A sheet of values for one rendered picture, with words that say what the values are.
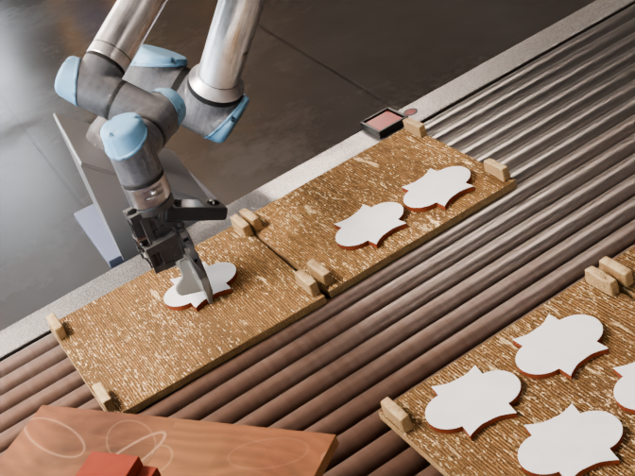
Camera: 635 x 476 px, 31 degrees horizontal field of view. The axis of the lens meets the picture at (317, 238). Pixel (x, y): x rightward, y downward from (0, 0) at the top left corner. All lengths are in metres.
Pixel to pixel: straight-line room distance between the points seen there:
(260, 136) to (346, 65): 0.57
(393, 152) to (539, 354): 0.72
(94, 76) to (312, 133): 2.57
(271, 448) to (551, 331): 0.47
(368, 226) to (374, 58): 2.92
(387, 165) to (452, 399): 0.71
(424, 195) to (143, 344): 0.57
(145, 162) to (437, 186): 0.55
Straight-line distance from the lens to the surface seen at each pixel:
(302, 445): 1.55
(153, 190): 1.95
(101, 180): 2.32
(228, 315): 2.01
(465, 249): 2.02
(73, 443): 1.72
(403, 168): 2.25
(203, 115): 2.37
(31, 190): 4.93
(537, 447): 1.59
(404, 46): 5.00
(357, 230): 2.08
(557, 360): 1.70
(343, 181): 2.26
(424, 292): 1.94
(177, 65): 2.41
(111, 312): 2.15
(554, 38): 2.65
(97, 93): 2.01
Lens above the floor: 2.06
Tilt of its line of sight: 32 degrees down
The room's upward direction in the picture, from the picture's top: 19 degrees counter-clockwise
